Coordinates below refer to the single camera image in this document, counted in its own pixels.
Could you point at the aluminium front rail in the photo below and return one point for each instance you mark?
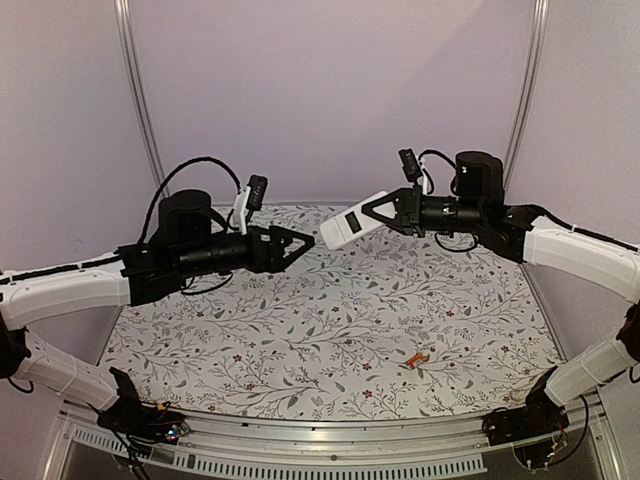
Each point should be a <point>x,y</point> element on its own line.
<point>228,447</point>

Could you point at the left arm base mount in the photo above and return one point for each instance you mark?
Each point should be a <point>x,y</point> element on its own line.
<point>141,422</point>

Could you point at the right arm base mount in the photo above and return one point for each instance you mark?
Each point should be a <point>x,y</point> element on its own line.
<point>537,417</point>

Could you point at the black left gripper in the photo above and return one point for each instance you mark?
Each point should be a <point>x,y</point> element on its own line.
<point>268,261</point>

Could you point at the orange AA battery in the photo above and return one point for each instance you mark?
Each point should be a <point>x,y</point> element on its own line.
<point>424,360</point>
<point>414,359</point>

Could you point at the right aluminium frame post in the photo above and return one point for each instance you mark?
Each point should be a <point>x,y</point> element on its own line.
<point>532,63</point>

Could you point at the floral patterned table mat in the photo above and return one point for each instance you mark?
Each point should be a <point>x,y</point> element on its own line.
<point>327,339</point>

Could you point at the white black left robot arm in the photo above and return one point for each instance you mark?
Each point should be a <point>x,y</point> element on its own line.
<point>192,240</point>

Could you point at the aluminium frame post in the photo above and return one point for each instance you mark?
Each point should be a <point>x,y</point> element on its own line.
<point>135,81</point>
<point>532,63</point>

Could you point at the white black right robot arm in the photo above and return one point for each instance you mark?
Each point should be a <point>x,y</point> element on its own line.
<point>525,234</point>

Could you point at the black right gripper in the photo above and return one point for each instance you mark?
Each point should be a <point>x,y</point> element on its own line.
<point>410,211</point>

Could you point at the white remote control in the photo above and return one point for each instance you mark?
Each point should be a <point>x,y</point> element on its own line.
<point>349,225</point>

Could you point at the left aluminium frame post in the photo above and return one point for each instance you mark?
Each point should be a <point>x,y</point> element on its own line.
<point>135,81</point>

